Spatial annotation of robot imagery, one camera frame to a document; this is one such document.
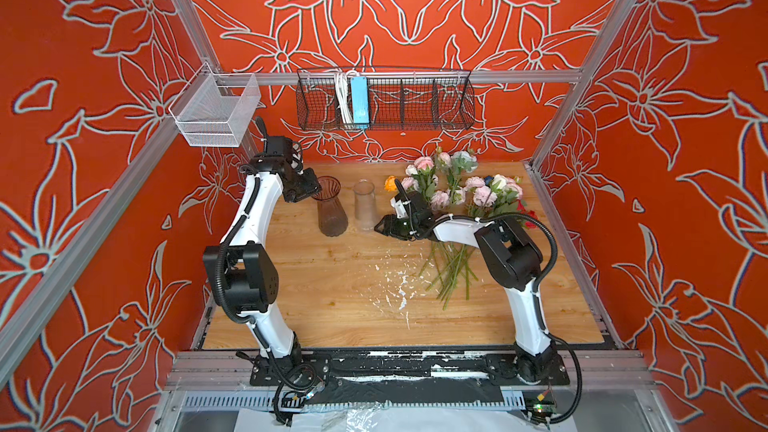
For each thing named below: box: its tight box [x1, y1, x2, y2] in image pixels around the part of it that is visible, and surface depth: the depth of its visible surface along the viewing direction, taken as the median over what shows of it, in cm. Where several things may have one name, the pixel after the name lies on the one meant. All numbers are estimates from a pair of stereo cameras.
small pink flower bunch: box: [401, 174, 450, 211], surface depth 106 cm
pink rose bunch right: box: [490, 174, 523, 203], surface depth 102 cm
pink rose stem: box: [412, 156, 437, 205], surface depth 109 cm
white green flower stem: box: [448, 151, 478, 205], surface depth 111 cm
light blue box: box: [350, 76, 370, 129], surface depth 92 cm
